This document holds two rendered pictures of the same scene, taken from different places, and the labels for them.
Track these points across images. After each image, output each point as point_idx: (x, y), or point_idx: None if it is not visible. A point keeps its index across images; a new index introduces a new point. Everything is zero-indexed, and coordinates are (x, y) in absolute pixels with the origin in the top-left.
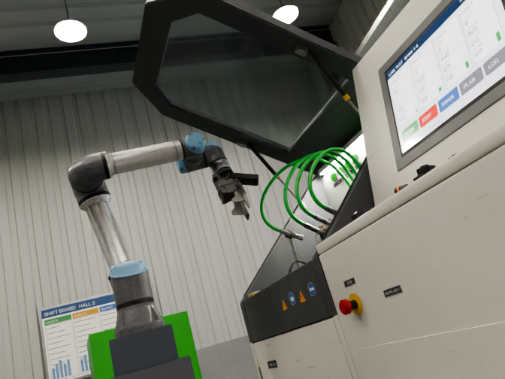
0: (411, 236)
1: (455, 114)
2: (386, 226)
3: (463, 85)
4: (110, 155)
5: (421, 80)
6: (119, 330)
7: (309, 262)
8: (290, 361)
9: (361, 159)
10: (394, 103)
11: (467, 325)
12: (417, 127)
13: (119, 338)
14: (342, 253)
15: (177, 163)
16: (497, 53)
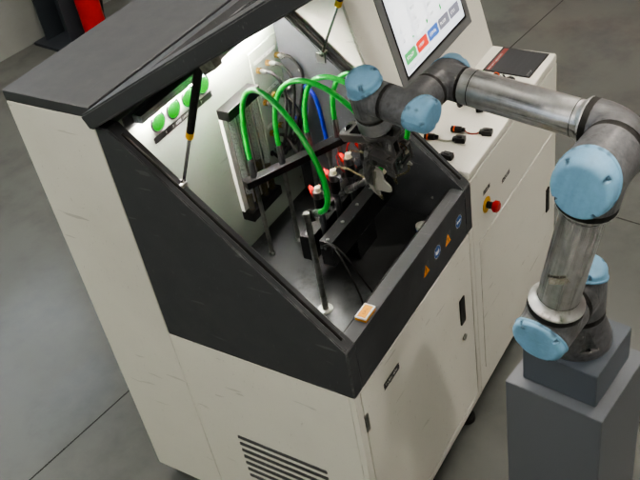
0: (519, 131)
1: (438, 45)
2: (511, 130)
3: (440, 22)
4: (588, 102)
5: (411, 8)
6: (610, 327)
7: (462, 194)
8: (418, 335)
9: (212, 87)
10: (392, 24)
11: (525, 171)
12: (416, 52)
13: (619, 323)
14: (487, 166)
15: (436, 113)
16: (453, 4)
